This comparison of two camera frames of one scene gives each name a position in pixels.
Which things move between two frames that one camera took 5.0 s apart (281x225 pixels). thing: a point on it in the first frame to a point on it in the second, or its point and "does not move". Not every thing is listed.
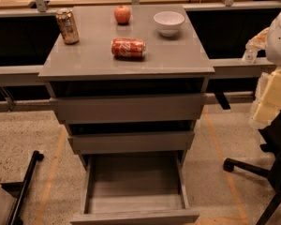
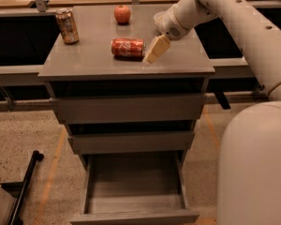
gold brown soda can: (67, 26) does not move
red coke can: (128, 48) does not move
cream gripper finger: (273, 97) to (169, 25)
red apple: (122, 15) does not move
